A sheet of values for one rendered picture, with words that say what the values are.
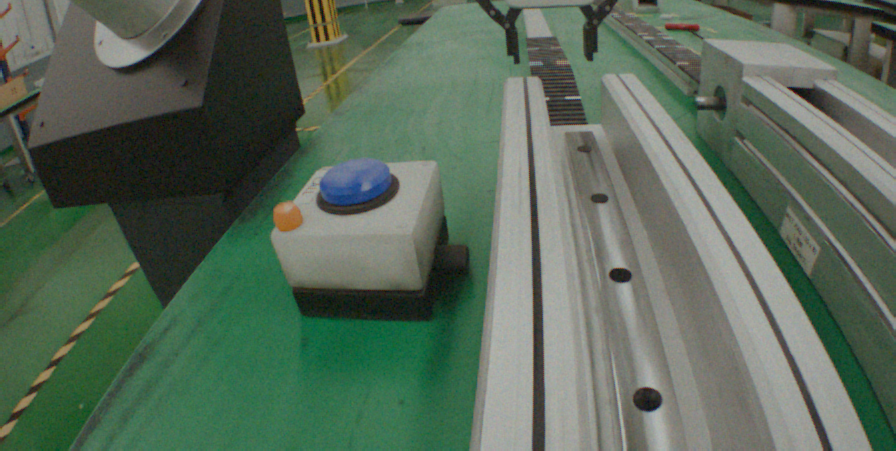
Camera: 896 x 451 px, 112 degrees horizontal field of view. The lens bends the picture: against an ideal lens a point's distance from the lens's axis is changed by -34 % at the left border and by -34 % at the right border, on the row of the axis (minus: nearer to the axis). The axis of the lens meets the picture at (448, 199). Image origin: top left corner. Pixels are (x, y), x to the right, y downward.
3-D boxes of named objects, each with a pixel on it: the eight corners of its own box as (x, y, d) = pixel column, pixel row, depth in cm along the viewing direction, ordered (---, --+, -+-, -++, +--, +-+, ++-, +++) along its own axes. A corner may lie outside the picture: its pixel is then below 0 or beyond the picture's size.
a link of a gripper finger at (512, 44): (515, 3, 49) (519, 58, 52) (487, 5, 50) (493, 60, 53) (515, 6, 46) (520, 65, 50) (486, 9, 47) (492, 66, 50)
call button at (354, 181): (339, 186, 28) (332, 157, 27) (401, 183, 27) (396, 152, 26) (316, 222, 24) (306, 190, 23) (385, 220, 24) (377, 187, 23)
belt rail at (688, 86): (581, 3, 132) (580, -6, 130) (593, 3, 131) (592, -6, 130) (686, 96, 50) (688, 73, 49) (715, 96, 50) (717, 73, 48)
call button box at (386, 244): (341, 239, 32) (319, 161, 29) (475, 237, 31) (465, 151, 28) (300, 317, 26) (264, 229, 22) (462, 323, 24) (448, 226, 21)
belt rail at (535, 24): (521, 5, 135) (521, -4, 134) (534, 5, 134) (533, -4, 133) (537, 99, 54) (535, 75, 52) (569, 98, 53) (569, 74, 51)
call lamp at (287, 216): (283, 216, 24) (277, 197, 23) (307, 215, 24) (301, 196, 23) (272, 231, 23) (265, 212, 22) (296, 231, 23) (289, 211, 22)
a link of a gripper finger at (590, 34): (608, 0, 47) (609, 55, 50) (581, 0, 48) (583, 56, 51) (613, 3, 44) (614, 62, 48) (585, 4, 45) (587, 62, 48)
